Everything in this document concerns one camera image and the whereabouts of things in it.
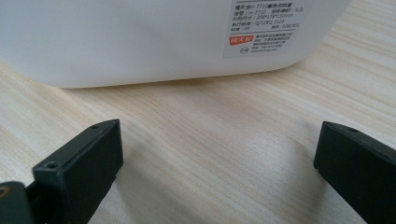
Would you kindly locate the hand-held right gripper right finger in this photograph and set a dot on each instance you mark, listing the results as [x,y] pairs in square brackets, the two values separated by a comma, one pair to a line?
[361,169]

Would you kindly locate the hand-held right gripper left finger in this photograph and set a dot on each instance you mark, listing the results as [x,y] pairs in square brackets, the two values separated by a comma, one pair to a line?
[81,169]

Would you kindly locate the white plastic storage box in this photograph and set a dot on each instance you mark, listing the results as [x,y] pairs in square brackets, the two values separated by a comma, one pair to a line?
[124,40]

